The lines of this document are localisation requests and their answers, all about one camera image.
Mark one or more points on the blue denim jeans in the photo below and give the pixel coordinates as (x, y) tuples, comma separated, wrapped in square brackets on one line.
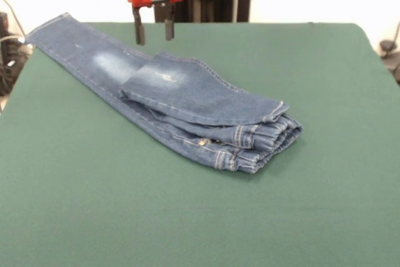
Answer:
[(203, 98)]

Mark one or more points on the dark green table cloth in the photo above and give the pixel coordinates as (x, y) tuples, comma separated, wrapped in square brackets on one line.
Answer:
[(200, 217)]

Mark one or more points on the dark wheeled stand base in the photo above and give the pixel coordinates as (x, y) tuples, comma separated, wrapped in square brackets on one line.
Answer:
[(12, 67), (390, 57)]

